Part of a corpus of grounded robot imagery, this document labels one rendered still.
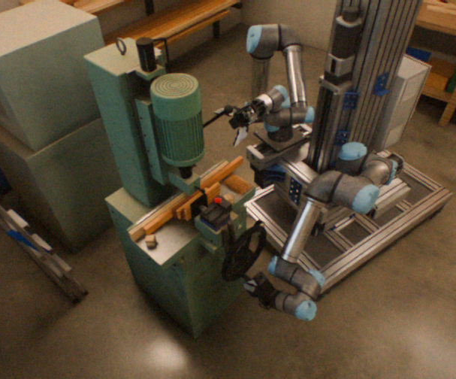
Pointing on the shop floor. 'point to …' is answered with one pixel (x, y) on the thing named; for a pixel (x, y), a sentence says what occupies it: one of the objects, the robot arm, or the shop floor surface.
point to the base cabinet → (184, 285)
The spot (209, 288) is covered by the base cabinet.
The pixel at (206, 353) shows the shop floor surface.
